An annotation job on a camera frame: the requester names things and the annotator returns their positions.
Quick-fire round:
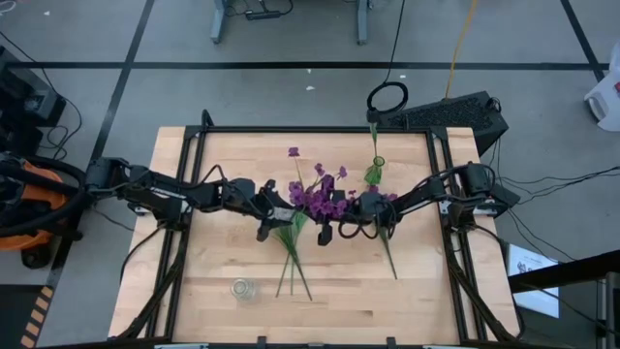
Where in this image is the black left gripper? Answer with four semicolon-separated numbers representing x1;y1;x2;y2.
225;176;296;242

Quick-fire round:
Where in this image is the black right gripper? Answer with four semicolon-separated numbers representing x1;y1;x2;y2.
317;188;399;247

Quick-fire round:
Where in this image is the purple artificial flower bunch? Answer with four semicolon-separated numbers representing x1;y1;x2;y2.
287;146;399;281

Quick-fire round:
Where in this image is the white veined flower bunch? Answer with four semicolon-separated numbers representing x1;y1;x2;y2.
276;210;314;301

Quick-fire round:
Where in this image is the black artificial tulip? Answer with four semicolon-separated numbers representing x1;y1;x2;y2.
366;109;382;164

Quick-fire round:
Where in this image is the green glass vase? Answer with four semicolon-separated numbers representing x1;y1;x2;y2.
363;154;387;186

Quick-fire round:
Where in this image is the clear glass jar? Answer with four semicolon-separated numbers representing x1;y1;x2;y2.
230;277;258;302

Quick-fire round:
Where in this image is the black perforated computer case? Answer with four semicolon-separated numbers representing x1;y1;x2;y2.
377;90;510;157

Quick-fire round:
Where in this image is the black power strip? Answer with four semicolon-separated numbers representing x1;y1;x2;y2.
245;9;283;21

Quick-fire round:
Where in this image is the white printed paper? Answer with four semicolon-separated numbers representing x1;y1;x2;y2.
507;243;561;320

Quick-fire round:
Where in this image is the orange vacuum cleaner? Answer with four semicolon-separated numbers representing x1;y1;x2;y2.
0;151;97;270

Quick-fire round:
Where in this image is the black metal beam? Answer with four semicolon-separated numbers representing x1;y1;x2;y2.
508;249;620;295

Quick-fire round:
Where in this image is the black equipment stack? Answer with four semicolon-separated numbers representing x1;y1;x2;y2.
0;46;68;156

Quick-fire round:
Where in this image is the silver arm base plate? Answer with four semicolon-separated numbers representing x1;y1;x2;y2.
129;202;190;217
438;198;498;217

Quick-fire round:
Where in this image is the black hanging cable with coil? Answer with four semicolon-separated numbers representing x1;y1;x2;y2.
366;0;410;122

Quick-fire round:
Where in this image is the grey desk frame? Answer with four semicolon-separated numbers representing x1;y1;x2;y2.
210;0;372;46

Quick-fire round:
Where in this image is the yellow hanging cable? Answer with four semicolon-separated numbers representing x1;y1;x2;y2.
444;0;480;101

